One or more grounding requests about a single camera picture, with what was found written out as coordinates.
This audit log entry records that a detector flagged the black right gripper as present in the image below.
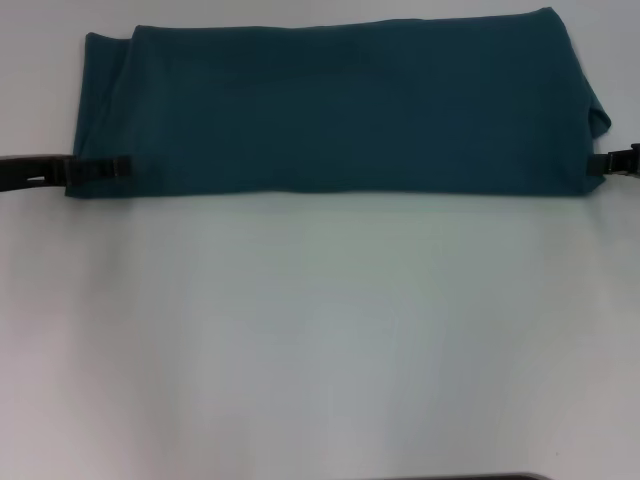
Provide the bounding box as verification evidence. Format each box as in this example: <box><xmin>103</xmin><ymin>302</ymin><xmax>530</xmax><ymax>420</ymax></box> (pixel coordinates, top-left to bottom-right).
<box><xmin>586</xmin><ymin>142</ymin><xmax>640</xmax><ymax>180</ymax></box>

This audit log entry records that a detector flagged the teal blue printed T-shirt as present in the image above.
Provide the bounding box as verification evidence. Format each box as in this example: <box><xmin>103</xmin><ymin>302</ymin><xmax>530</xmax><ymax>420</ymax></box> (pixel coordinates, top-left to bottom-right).
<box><xmin>64</xmin><ymin>5</ymin><xmax>614</xmax><ymax>200</ymax></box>

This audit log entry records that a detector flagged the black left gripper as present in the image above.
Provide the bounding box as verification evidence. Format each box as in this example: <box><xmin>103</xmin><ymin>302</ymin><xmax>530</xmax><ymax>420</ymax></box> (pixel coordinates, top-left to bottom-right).
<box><xmin>0</xmin><ymin>153</ymin><xmax>134</xmax><ymax>192</ymax></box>

